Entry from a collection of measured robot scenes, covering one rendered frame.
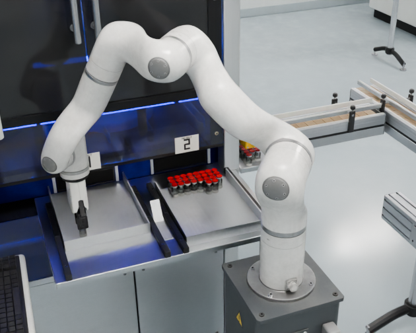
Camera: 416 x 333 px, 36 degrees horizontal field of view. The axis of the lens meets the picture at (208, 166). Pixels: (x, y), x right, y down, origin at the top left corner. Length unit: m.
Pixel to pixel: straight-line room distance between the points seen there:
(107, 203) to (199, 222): 0.33
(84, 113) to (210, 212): 0.58
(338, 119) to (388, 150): 1.87
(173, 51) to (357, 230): 2.29
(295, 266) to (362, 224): 1.93
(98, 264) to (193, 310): 0.80
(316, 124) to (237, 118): 1.02
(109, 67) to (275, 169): 0.49
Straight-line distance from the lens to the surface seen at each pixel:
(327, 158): 4.24
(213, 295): 2.56
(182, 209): 2.05
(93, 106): 1.68
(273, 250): 1.67
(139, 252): 1.88
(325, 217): 3.64
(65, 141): 1.69
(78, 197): 1.84
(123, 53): 1.57
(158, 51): 1.46
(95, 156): 2.08
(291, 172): 1.49
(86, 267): 1.85
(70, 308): 2.40
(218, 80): 1.53
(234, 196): 2.11
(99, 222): 2.02
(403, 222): 2.76
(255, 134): 1.57
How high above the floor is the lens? 2.00
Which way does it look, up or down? 29 degrees down
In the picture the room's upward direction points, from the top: 1 degrees counter-clockwise
